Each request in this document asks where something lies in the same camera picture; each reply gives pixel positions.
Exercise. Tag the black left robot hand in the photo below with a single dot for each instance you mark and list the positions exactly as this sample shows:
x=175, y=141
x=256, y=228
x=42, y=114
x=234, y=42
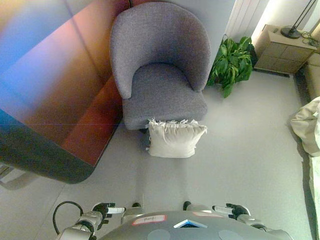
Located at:
x=105, y=208

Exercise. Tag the silver left robot leg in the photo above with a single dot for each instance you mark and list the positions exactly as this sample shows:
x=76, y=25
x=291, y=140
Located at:
x=132, y=212

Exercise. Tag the green leafy potted plant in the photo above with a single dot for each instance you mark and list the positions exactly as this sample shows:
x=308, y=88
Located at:
x=231, y=62

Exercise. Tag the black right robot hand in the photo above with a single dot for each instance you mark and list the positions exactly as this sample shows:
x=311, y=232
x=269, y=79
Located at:
x=237, y=210

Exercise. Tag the silver right robot leg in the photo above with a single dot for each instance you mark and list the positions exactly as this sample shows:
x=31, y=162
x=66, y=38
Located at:
x=197, y=208

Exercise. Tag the beige bedside cabinet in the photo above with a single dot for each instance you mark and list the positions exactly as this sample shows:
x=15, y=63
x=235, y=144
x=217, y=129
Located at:
x=280, y=53

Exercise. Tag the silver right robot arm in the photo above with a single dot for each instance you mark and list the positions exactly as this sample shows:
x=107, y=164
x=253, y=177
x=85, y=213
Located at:
x=260, y=225

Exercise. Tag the silver robot leg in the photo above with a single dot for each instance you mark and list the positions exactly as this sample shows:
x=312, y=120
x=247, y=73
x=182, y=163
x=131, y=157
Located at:
x=197, y=208
x=132, y=212

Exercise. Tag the crumpled white bedding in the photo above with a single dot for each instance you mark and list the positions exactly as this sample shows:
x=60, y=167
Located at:
x=308, y=127

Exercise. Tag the grey fabric armchair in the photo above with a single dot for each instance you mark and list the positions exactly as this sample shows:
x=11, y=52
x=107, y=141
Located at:
x=160, y=50

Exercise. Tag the white fringed pillow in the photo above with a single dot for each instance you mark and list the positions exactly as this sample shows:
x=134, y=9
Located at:
x=172, y=140

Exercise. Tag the black floor lamp base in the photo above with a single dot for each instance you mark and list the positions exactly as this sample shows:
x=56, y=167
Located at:
x=291, y=31

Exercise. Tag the dark reddish wooden table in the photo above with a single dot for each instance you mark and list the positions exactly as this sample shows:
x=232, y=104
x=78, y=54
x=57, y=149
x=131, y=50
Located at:
x=50, y=87

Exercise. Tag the grey robot torso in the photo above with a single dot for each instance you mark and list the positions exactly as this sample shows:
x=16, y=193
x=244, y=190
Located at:
x=185, y=227

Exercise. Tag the beige sofa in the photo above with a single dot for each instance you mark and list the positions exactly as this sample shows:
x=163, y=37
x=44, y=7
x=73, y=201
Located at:
x=313, y=75

